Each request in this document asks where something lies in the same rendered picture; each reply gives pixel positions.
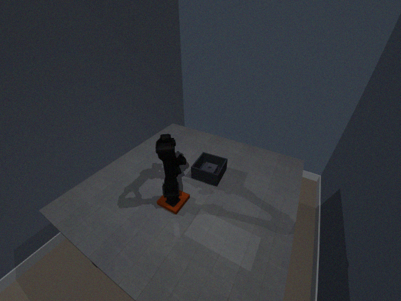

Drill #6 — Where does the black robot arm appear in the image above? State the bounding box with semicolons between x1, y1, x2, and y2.
155;134;186;207

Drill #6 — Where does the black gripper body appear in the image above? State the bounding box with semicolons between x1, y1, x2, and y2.
172;156;181;176

